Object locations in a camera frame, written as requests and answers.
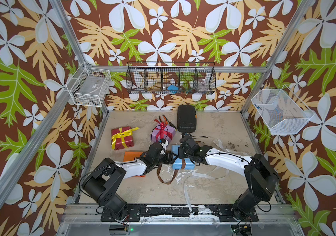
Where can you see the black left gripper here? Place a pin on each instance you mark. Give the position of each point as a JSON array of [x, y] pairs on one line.
[[169, 157]]

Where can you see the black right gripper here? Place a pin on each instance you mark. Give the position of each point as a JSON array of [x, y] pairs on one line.
[[180, 150]]

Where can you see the brown ribbon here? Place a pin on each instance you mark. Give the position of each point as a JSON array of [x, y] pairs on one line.
[[167, 173]]

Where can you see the light blue gift box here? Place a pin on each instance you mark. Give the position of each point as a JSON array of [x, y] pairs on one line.
[[180, 161]]

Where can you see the purple gift box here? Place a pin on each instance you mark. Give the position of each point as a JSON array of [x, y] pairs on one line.
[[157, 135]]

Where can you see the orange gift box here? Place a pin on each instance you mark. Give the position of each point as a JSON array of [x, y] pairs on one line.
[[131, 155]]

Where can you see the white satin ribbon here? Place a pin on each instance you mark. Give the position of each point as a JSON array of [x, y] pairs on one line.
[[219, 176]]

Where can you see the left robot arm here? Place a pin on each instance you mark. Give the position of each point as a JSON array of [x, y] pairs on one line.
[[103, 182]]

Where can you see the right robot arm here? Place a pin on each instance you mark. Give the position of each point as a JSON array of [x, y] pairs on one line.
[[260, 176]]

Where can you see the yellow satin ribbon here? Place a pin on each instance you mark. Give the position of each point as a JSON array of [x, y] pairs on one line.
[[122, 135]]

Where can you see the dark red gift box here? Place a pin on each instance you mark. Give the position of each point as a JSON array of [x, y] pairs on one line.
[[125, 141]]

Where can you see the black hard case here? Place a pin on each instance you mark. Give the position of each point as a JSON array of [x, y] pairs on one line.
[[186, 119]]

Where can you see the blue object in basket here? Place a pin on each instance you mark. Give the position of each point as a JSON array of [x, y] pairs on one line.
[[173, 89]]

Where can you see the orange handled pliers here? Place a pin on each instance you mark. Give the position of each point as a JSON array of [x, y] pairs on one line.
[[164, 120]]

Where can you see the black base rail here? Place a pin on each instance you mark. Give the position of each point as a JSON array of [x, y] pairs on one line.
[[143, 212]]

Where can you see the black wire basket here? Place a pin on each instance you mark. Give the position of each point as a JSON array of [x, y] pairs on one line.
[[156, 77]]

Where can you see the white wire basket left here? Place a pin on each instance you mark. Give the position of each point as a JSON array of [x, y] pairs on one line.
[[89, 85]]

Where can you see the white wire basket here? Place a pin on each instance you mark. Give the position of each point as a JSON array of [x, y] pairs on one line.
[[89, 85], [282, 111]]

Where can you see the white wire basket right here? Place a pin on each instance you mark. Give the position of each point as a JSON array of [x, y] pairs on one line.
[[282, 111]]

